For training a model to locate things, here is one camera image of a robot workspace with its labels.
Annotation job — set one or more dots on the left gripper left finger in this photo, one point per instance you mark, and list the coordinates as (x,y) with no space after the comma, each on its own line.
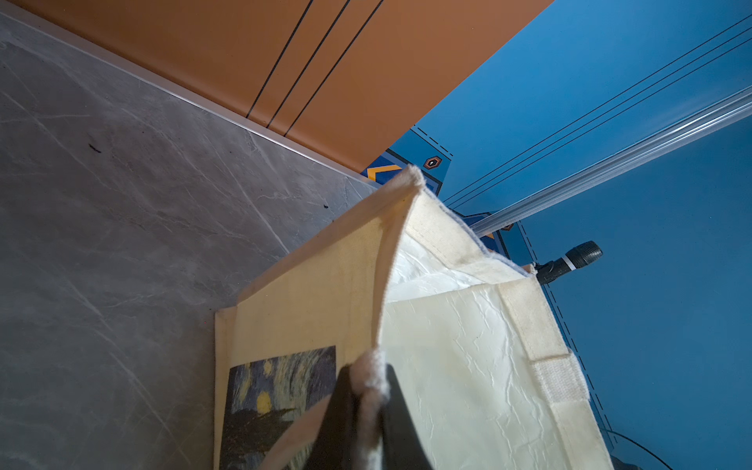
(333,448)

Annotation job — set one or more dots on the cream canvas bag starry print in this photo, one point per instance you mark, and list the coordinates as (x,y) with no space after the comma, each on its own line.
(487,376)

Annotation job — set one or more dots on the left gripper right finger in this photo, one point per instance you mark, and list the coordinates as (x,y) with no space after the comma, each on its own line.
(402,449)

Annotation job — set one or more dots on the black microphone on stand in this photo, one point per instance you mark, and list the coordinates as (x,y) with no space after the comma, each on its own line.
(577,258)

